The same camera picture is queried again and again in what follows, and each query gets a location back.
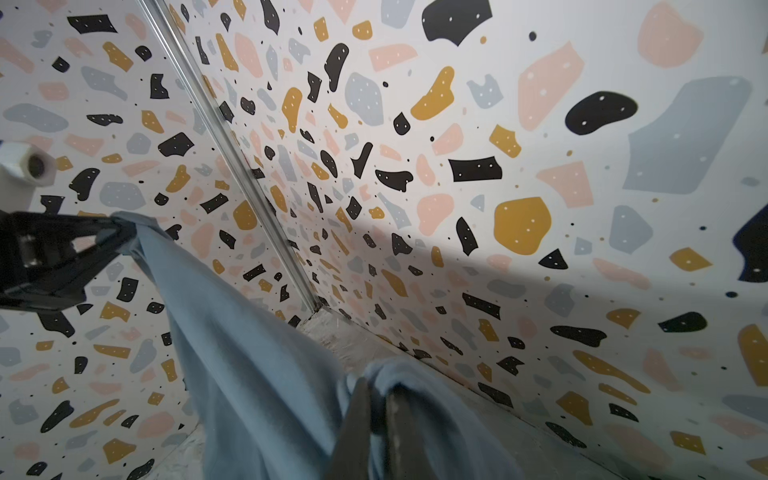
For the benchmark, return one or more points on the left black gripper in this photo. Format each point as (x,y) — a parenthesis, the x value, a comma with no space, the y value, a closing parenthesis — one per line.
(41,270)

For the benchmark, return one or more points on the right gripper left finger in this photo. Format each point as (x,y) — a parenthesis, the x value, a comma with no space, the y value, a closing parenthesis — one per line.
(350,456)

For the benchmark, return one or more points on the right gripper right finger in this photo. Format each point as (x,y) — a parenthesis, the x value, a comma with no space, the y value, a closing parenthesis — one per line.
(406,452)

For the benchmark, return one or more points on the grey t-shirt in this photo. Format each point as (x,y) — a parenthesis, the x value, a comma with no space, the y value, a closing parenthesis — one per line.
(272,401)

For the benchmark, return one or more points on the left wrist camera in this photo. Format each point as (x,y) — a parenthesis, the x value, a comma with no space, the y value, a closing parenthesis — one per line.
(24,169)

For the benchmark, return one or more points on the left corner aluminium post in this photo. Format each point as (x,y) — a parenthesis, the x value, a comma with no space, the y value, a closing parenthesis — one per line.
(170,37)

